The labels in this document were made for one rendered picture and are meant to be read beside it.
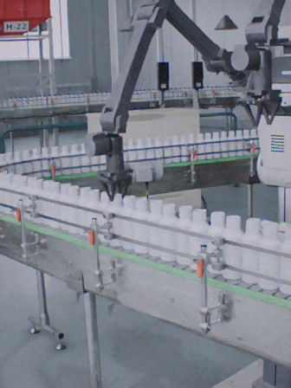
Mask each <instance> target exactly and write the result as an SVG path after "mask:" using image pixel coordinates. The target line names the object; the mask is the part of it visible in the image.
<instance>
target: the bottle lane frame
mask: <svg viewBox="0 0 291 388"><path fill-rule="evenodd" d="M25 233H26V243H28V244H30V243H34V242H36V234H38V242H37V243H36V244H34V245H30V246H29V255H31V254H34V253H37V251H36V245H38V246H39V254H37V255H33V256H31V257H30V259H29V261H28V263H25V262H24V260H23V248H22V244H23V241H22V235H21V226H20V223H19V222H18V221H17V220H16V219H14V218H11V217H7V216H4V215H0V255H3V256H6V257H8V258H10V259H12V260H14V261H16V262H20V263H21V264H24V265H26V266H28V267H30V268H33V269H35V270H38V271H40V272H43V273H44V274H46V275H51V276H54V277H56V278H58V279H61V280H62V281H66V271H65V268H66V267H67V265H68V264H69V265H72V266H75V267H77V268H79V269H80V270H81V272H82V277H83V289H84V290H87V291H88V292H91V293H93V294H97V295H98V296H101V297H103V298H106V299H108V300H110V301H113V302H115V303H118V304H120V305H121V306H124V307H129V308H132V309H133V310H136V311H138V312H141V313H143V314H146V315H148V316H151V317H153V318H155V319H157V320H162V321H164V322H166V323H169V324H171V325H173V326H175V327H178V328H181V329H183V330H185V331H189V332H192V333H195V334H196V335H199V336H201V337H203V338H206V339H210V340H213V341H215V342H217V343H219V344H222V345H226V346H228V347H231V348H233V349H236V350H237V351H241V352H245V353H247V354H248V355H250V356H251V355H253V356H255V357H257V358H258V359H262V360H267V361H268V362H270V363H272V364H276V365H279V366H282V367H283V368H288V369H289V370H291V301H288V298H287V299H282V298H279V297H276V296H275V295H268V294H264V293H262V291H260V292H257V291H255V290H252V289H249V288H242V287H239V286H238V284H237V285H233V284H230V283H228V282H227V281H217V280H216V278H214V279H211V278H209V277H208V292H207V307H214V306H215V305H217V304H218V293H222V294H224V301H223V304H222V305H221V306H220V307H218V308H221V309H223V320H220V321H219V322H218V323H216V325H214V326H212V329H211V330H210V331H209V332H208V334H202V330H201V329H200V328H199V325H200V322H201V314H200V308H201V306H202V294H201V278H198V277H197V274H195V273H194V272H189V271H186V270H185V269H181V268H175V267H169V266H166V265H165V264H161V263H158V262H157V261H155V262H153V261H150V260H148V259H147V258H146V259H144V258H141V257H139V256H135V255H131V253H130V254H127V253H125V252H123V251H119V250H116V249H111V248H108V247H107V246H106V247H105V246H102V245H99V244H98V247H99V253H100V269H102V270H103V269H106V268H110V261H109V258H111V259H113V260H114V268H111V269H110V270H108V271H106V272H103V283H106V282H109V281H111V275H110V271H113V272H114V276H115V281H113V282H112V283H110V284H108V285H106V286H105V288H104V289H103V290H102V292H101V293H97V290H96V288H95V287H94V284H95V283H96V277H95V275H94V270H95V264H94V245H91V244H90V242H89V241H87V240H81V239H77V238H73V237H72V236H68V235H63V234H61V233H57V232H54V231H52V230H47V229H44V228H41V227H38V226H35V225H34V224H30V223H25ZM218 308H216V309H213V310H212V314H211V315H210V323H212V322H214V321H216V320H218Z"/></svg>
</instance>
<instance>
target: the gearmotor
mask: <svg viewBox="0 0 291 388"><path fill-rule="evenodd" d="M125 168H130V169H133V173H127V175H129V176H132V180H131V182H130V184H129V185H132V184H145V185H146V198H147V202H148V185H149V183H152V182H159V181H161V180H162V179H163V177H164V167H163V166H162V164H161V163H160V161H158V160H155V161H146V162H135V163H130V164H126V165H125ZM129 185H128V187H127V191H126V195H125V197H127V196H130V191H129Z"/></svg>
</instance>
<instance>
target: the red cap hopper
mask: <svg viewBox="0 0 291 388"><path fill-rule="evenodd" d="M50 1H51V0H0V25H1V28H2V30H0V42H28V41H38V42H39V47H38V53H39V63H40V73H37V74H1V71H0V99H1V101H3V98H2V90H3V91H5V92H6V93H7V94H8V93H9V92H10V91H9V90H8V89H7V88H5V87H4V86H3V85H2V81H3V82H4V84H6V85H7V86H8V87H10V88H11V89H12V91H13V92H14V93H15V94H16V93H18V91H17V90H16V89H14V88H13V86H12V85H11V84H10V83H8V82H7V81H6V80H5V79H6V78H24V77H29V76H38V77H37V78H36V80H35V81H34V82H33V83H32V84H31V85H30V87H29V88H28V89H26V91H27V92H28V91H29V90H30V89H31V88H32V87H33V86H34V85H35V84H36V83H37V82H38V81H39V79H40V86H39V87H38V88H37V89H36V91H37V92H39V91H40V89H41V96H42V98H43V95H46V88H45V83H47V82H48V81H49V79H50V81H51V88H50V93H51V97H52V98H53V95H54V94H56V92H55V58H54V47H53V40H54V37H53V25H52V18H53V16H51V14H52V11H51V2H50ZM47 21H48V25H47V28H48V33H47V34H43V33H42V24H43V23H45V22H47ZM36 26H37V33H38V35H31V36H24V34H26V33H28V32H29V31H31V30H32V29H34V28H35V27H36ZM24 37H38V38H24ZM17 38H21V39H17ZM46 39H48V48H49V52H48V59H49V70H50V72H47V73H44V55H43V45H42V41H43V40H46ZM46 75H48V77H47V78H46V79H45V77H44V76H46ZM57 122H58V118H57V117H54V118H53V125H57ZM2 130H4V124H3V121H2V122H0V133H1V131H2ZM43 137H44V148H48V153H49V132H48V129H43ZM3 144H4V154H5V158H6V153H7V152H6V143H5V134H4V136H3ZM55 146H57V147H58V152H60V151H59V139H58V128H56V129H54V147H55Z"/></svg>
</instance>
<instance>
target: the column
mask: <svg viewBox="0 0 291 388"><path fill-rule="evenodd" d="M108 10H109V25H110V41H111V56H112V69H111V71H112V88H113V87H114V84H115V82H116V81H117V78H118V75H119V72H120V68H121V66H122V63H123V61H124V58H125V55H126V35H125V32H120V31H119V29H120V27H121V26H122V25H123V24H124V22H125V18H124V1H123V0H108Z"/></svg>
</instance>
